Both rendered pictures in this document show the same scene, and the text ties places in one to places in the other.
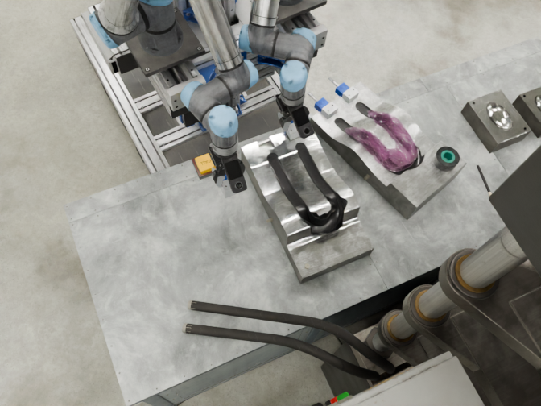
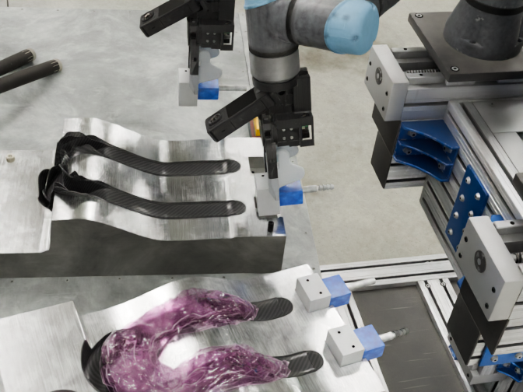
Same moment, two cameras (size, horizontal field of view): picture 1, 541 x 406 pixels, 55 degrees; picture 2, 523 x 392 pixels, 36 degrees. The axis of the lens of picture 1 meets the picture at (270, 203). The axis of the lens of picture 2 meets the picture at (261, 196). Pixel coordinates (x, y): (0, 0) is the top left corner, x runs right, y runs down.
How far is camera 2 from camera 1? 177 cm
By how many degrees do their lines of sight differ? 60
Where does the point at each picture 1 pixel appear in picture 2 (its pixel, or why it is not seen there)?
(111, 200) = not seen: hidden behind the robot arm
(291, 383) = not seen: outside the picture
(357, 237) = (11, 238)
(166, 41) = (457, 13)
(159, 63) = (429, 27)
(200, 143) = (425, 341)
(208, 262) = (107, 99)
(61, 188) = (400, 208)
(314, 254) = (23, 174)
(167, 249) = (151, 71)
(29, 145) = not seen: hidden behind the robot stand
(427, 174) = (51, 377)
